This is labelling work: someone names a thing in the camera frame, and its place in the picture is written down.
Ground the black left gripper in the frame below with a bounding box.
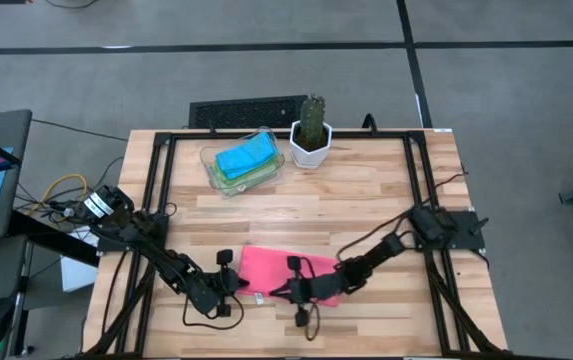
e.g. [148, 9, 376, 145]
[214, 269, 250, 301]

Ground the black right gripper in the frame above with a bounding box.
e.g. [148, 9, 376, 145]
[268, 272, 341, 304]

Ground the pink microfiber towel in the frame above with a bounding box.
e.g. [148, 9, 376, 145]
[237, 244, 342, 308]

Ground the bright green microfiber towel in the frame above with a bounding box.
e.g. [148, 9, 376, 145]
[215, 157, 284, 190]

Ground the blue microfiber towel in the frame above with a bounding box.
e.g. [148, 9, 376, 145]
[214, 131, 280, 180]

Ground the clear plastic bin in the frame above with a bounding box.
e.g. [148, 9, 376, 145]
[199, 126, 286, 200]

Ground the white hexagonal plant pot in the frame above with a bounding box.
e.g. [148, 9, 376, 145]
[289, 119, 334, 169]

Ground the white paper box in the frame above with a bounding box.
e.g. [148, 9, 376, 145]
[59, 224, 100, 294]

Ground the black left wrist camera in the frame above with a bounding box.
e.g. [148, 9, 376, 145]
[215, 248, 234, 271]

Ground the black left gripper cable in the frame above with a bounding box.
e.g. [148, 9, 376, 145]
[181, 293, 245, 332]

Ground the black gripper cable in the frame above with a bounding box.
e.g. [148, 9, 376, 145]
[181, 293, 245, 332]
[335, 172, 468, 261]

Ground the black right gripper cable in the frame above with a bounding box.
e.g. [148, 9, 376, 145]
[335, 172, 468, 261]

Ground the black aluminium table frame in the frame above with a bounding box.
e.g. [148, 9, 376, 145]
[78, 128, 512, 360]

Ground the black looped cable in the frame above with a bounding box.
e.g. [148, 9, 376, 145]
[361, 113, 380, 135]

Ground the yellow cable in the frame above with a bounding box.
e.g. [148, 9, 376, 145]
[25, 172, 90, 216]

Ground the black floor cable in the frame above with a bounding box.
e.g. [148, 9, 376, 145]
[30, 117, 130, 143]

